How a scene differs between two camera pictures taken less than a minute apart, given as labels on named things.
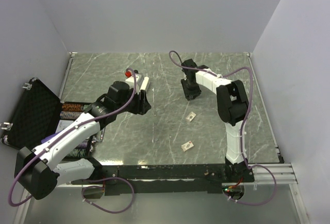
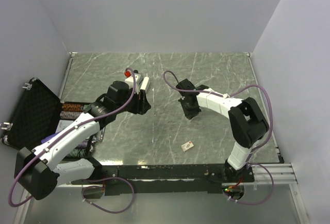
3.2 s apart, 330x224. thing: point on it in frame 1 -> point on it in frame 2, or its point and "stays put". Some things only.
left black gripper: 142,105 stays put
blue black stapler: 141,78 stays put
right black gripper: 196,93 -> 189,114
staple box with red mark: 186,146 stays put
